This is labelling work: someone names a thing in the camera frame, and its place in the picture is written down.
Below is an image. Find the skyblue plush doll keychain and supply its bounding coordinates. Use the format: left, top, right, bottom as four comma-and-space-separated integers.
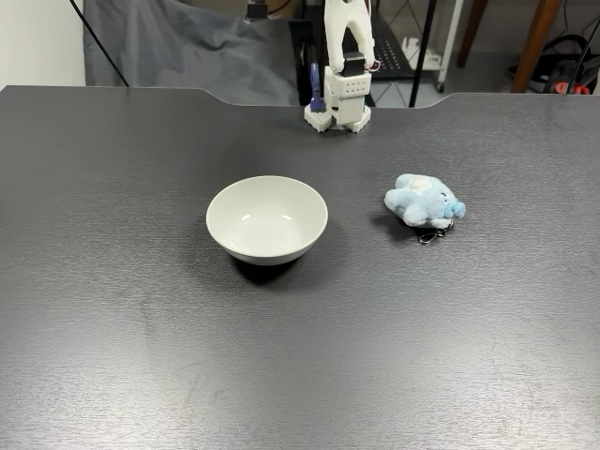
383, 172, 468, 246

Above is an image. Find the white ceramic bowl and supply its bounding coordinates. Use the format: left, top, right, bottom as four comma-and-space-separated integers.
205, 175, 329, 267

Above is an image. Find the blue table clamp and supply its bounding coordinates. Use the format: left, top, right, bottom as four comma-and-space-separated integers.
307, 61, 325, 113

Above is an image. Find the black perforated metal rack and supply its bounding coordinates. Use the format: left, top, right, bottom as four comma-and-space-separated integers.
288, 0, 436, 110

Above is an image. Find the white wheeled cart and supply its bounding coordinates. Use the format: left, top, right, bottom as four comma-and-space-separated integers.
401, 0, 466, 93

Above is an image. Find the slim wooden leg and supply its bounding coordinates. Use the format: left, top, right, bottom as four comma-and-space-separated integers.
457, 0, 485, 69

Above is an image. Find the thin black pole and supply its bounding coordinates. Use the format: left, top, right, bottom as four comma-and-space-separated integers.
68, 0, 131, 87

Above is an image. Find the thick wooden leg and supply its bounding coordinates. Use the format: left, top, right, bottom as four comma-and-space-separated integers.
510, 0, 563, 93

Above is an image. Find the black red vacuum cleaner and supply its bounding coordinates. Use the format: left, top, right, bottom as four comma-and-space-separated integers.
508, 32, 600, 96

